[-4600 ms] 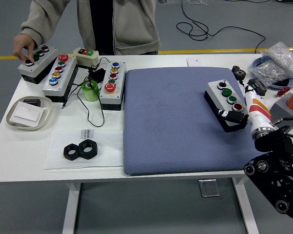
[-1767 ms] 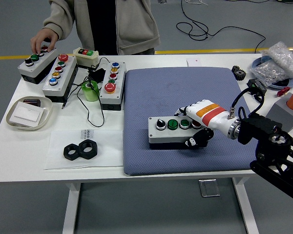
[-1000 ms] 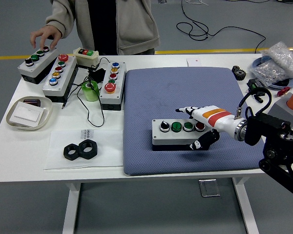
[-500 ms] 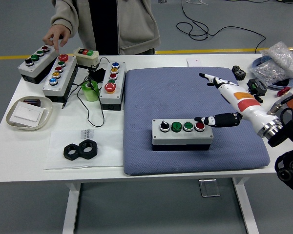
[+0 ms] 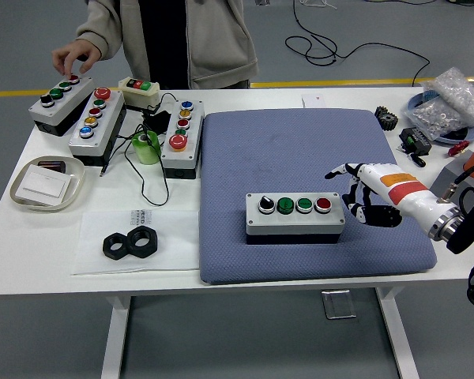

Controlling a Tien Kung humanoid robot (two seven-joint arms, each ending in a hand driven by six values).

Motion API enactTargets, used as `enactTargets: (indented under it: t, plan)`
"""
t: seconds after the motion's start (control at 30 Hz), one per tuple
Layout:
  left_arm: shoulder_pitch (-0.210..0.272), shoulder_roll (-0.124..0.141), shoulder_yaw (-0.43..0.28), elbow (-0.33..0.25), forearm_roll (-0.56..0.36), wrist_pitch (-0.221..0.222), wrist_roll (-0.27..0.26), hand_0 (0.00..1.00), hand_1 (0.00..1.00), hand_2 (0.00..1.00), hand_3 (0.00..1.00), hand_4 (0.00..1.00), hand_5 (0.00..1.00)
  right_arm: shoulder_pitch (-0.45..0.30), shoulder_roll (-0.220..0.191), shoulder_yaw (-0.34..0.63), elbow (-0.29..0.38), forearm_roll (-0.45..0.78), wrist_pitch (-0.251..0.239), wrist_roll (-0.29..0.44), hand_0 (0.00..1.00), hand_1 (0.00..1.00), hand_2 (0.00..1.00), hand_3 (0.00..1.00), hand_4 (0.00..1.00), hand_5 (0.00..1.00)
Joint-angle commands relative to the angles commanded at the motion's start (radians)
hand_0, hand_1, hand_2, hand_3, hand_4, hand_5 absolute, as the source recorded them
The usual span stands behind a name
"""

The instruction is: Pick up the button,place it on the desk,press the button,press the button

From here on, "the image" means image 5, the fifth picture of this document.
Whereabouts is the metal bracket under table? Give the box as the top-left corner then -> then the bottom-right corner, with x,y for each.
322,289 -> 357,320

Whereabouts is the dark brown small block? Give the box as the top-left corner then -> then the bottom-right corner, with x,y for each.
37,159 -> 67,174

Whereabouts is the person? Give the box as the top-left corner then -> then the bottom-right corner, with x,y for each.
51,0 -> 260,90

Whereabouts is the white card, red mark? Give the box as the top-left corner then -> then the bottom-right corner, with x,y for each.
301,93 -> 325,108

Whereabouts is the thin black cable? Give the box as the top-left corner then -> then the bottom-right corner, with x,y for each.
100,92 -> 177,207

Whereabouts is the five-button box, blue button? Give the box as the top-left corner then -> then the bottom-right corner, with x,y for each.
160,98 -> 205,181
67,86 -> 127,167

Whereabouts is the small red clip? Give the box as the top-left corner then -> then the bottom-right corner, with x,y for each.
446,141 -> 470,157

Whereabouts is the green tape roll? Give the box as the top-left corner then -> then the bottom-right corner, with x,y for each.
131,129 -> 161,166

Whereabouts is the black module, green terminal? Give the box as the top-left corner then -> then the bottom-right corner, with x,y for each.
398,126 -> 433,157

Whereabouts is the blue-grey textured mat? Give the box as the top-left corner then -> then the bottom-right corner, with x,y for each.
199,108 -> 438,285

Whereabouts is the large black hex nut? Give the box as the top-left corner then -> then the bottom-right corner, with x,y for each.
125,224 -> 161,260

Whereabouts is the cream two-button switch box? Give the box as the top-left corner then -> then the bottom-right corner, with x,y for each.
118,77 -> 161,111

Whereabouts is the white table leg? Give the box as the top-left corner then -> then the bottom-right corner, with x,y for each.
374,286 -> 419,379
100,294 -> 134,379

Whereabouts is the black gear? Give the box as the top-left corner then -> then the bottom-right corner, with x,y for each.
374,105 -> 399,131

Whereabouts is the black floor cable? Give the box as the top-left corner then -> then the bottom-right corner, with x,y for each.
284,0 -> 431,88

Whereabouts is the white shallow dish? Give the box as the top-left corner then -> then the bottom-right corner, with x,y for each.
9,155 -> 86,213

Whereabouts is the bag of metal washers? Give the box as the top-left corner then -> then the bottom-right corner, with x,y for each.
404,94 -> 474,141

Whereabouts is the small black hex nut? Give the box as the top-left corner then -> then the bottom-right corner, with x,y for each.
102,232 -> 130,261

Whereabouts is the clear plastic bag sheet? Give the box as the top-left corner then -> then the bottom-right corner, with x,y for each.
70,208 -> 201,276

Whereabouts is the black power adapter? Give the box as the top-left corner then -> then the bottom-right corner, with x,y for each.
141,110 -> 171,133

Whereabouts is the white wall switch plate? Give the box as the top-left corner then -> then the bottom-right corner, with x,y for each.
16,163 -> 73,207

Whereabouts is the grey block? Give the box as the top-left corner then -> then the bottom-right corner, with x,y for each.
428,157 -> 474,206

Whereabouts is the four-button control box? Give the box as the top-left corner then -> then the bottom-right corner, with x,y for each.
245,192 -> 347,246
28,73 -> 96,137

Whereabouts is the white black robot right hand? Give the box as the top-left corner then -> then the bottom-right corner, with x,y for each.
324,160 -> 453,232

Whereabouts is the white floor cord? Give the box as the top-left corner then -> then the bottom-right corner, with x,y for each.
299,0 -> 339,12

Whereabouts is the bubble wrap bag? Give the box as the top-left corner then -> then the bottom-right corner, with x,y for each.
420,66 -> 474,127

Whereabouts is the person's right hand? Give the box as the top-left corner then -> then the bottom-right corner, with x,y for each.
51,40 -> 103,79

